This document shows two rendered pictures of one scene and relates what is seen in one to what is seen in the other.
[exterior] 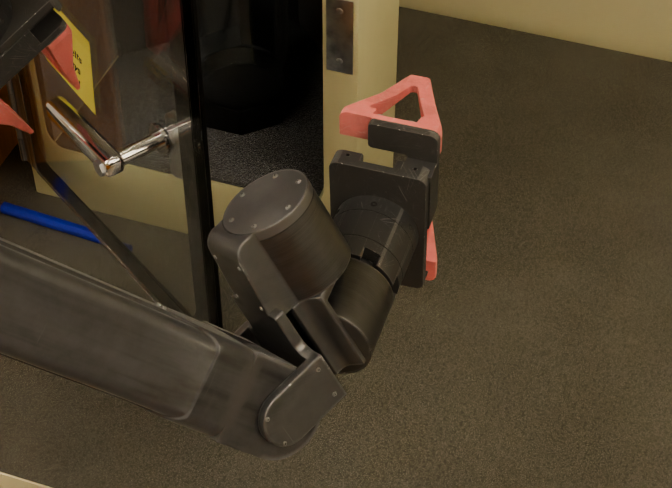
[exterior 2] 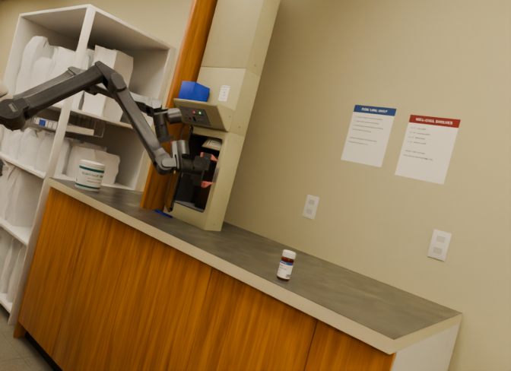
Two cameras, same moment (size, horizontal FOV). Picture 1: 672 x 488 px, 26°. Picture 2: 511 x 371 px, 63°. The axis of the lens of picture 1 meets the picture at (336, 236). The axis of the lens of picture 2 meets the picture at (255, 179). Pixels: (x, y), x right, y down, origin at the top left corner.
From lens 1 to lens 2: 1.36 m
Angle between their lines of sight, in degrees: 48
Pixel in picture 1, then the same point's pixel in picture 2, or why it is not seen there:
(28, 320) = (141, 125)
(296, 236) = (181, 144)
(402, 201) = (202, 162)
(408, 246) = (199, 166)
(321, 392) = (172, 163)
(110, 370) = (147, 139)
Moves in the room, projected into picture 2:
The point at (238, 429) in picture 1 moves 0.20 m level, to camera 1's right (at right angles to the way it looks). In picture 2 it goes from (158, 159) to (203, 171)
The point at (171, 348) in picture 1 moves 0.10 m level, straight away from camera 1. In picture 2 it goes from (156, 143) to (166, 146)
